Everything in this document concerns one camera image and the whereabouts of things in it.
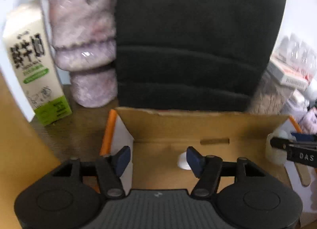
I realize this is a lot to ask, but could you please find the milk carton green white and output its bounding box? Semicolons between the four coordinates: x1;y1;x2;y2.
3;0;72;125

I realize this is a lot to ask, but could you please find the red cardboard box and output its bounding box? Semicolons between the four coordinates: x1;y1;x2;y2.
100;107;316;201

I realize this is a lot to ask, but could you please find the white tin box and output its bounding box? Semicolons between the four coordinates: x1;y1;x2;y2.
281;90;309;122

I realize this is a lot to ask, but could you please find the clear container of nuts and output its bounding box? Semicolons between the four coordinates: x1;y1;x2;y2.
247;71;295;115

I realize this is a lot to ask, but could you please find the purple knitted scrunchie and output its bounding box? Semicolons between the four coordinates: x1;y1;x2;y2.
299;107;317;135

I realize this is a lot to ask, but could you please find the water bottle right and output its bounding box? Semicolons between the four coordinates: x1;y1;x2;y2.
306;49;316;81

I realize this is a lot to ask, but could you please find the white red book box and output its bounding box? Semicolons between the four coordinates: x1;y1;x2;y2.
266;55;308;91

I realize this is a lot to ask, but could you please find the white round cap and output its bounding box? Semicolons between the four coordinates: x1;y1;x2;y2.
177;152;191;171

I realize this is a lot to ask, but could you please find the yellow thermos jug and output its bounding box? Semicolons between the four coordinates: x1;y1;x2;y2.
0;77;60;228

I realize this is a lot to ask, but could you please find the black paper shopping bag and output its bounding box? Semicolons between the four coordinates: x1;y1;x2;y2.
115;0;286;112

